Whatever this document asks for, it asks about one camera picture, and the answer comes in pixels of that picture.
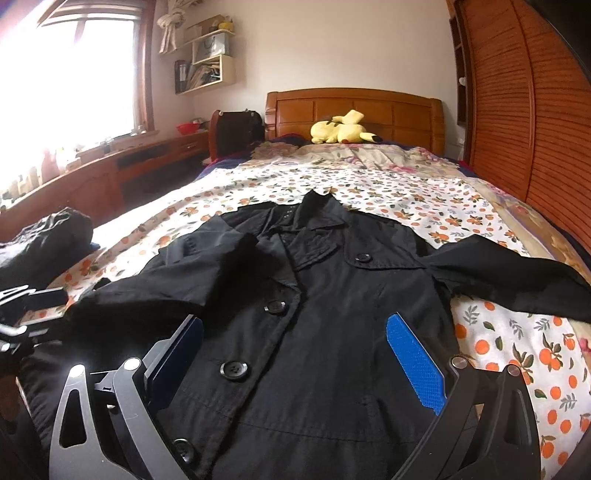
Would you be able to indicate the wooden bed headboard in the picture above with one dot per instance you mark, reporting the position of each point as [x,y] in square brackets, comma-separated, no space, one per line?
[392,110]

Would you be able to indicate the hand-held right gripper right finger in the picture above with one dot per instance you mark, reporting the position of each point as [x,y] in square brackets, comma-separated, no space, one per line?
[415,364]

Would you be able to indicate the wood-framed window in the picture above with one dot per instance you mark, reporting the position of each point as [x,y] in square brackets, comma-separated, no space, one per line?
[69,69]

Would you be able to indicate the black backpack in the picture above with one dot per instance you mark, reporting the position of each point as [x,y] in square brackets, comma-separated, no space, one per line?
[235,131]

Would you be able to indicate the orange-print white bed sheet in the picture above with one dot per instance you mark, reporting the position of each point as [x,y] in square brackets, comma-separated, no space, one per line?
[461,217]

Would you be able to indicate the row of small bottles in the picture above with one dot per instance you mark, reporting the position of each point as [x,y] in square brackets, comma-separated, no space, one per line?
[55,161]

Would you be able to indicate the long wooden desk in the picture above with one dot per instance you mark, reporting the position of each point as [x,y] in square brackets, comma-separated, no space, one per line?
[92,184]

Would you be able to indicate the red bowl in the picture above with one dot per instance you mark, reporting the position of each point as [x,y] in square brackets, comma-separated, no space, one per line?
[189,128]

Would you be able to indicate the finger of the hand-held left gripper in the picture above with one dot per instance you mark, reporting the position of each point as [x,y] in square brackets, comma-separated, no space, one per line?
[18,339]
[48,300]

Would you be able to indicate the white wall shelf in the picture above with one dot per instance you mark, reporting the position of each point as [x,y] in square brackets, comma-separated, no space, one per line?
[226,69]

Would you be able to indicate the pile of dark clothes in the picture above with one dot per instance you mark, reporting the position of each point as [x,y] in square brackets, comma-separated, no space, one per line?
[46,244]

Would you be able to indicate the white paper bag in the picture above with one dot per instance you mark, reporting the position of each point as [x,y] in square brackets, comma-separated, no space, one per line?
[213,45]

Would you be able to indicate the wooden louvered wardrobe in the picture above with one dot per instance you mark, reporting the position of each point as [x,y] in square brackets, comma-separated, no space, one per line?
[508,115]

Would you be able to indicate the black coat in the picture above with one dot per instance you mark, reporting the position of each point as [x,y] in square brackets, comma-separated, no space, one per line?
[323,300]

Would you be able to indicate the yellow plush toy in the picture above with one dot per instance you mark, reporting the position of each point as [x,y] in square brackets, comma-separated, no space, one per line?
[341,131]

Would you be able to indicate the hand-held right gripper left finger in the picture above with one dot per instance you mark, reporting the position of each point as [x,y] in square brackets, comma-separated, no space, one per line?
[184,350]

